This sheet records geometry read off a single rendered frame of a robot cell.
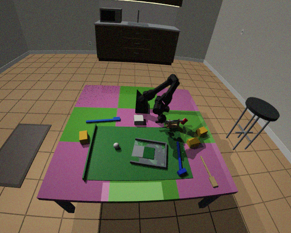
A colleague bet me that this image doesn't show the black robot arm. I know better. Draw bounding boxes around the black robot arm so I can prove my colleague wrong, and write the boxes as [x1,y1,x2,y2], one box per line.
[138,74,179,114]

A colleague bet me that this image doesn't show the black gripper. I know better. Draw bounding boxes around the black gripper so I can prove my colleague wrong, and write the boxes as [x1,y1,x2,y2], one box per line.
[158,110,166,124]

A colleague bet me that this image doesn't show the green putting mat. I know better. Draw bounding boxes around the green putting mat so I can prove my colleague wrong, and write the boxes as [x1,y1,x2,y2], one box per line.
[85,126,193,181]

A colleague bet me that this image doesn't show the white ball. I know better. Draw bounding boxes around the white ball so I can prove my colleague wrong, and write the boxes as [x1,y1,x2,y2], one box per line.
[113,143,119,149]

